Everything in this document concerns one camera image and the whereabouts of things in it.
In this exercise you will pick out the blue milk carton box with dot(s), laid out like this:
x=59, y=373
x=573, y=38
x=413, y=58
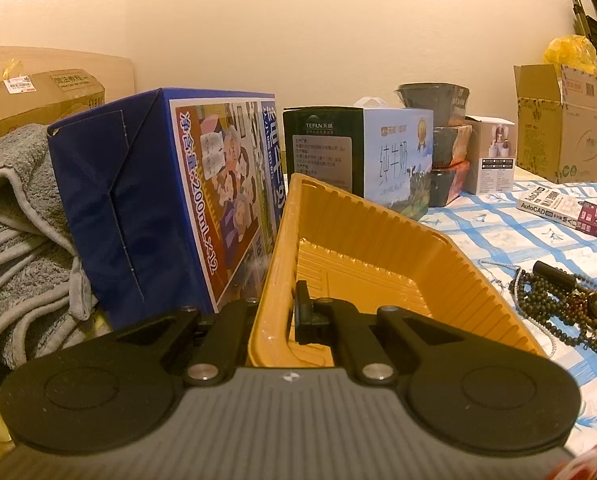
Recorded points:
x=128, y=185

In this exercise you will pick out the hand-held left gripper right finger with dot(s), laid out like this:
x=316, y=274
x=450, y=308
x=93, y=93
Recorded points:
x=302, y=327

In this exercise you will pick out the yellow plastic tray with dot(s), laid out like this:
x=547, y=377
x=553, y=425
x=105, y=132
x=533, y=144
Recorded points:
x=358, y=220

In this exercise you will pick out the grey instant noodle bowl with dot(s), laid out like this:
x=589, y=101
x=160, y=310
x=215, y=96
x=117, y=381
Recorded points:
x=428, y=102

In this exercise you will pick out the dark orange instant noodle bowl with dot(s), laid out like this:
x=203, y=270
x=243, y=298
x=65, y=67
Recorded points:
x=451, y=145

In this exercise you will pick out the taped cardboard box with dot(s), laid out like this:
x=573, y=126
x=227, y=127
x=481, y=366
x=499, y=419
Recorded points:
x=53, y=100

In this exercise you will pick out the green white milk carton box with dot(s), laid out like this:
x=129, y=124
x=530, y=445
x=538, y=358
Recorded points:
x=393, y=160

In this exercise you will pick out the open cardboard box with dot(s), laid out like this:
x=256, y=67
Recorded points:
x=563, y=135

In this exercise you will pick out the white software book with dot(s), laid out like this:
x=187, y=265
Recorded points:
x=543, y=205

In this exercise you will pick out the grey towel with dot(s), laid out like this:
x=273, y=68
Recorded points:
x=18, y=260

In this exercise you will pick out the black cylinder pendant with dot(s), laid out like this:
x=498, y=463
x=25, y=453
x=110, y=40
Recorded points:
x=553, y=271

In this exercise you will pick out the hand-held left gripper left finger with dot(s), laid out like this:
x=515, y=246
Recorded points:
x=233, y=321

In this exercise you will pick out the small white product box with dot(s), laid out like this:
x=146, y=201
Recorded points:
x=493, y=170

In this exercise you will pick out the yellow plastic bag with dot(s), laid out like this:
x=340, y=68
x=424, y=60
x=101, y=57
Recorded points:
x=571, y=52

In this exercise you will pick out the red instant noodle bowl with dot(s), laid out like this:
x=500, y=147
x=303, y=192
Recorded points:
x=448, y=185

